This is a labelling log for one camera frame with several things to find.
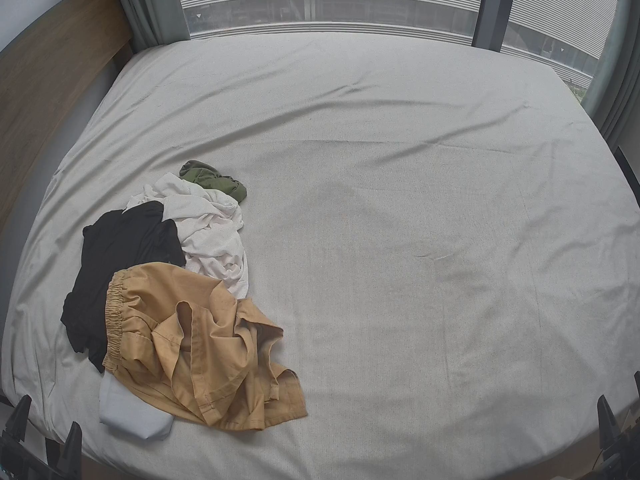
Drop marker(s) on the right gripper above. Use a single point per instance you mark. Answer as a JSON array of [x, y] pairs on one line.
[[622, 463]]

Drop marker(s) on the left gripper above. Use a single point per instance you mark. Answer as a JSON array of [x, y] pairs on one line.
[[20, 460]]

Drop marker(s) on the tan shorts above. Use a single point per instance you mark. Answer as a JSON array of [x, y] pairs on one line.
[[210, 348]]

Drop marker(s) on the bed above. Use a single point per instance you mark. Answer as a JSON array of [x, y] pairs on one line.
[[400, 218]]

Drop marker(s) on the pale grey garment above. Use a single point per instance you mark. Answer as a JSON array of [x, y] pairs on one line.
[[130, 413]]

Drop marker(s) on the black T-shirt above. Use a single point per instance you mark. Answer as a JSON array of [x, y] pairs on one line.
[[125, 263]]

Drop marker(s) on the white garment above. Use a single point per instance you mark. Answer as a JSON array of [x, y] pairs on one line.
[[215, 238]]

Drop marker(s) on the green garment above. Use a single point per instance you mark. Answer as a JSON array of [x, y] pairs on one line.
[[215, 178]]

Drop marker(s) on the grey-green curtain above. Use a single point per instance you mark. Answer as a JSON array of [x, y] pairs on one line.
[[145, 8], [617, 68]]

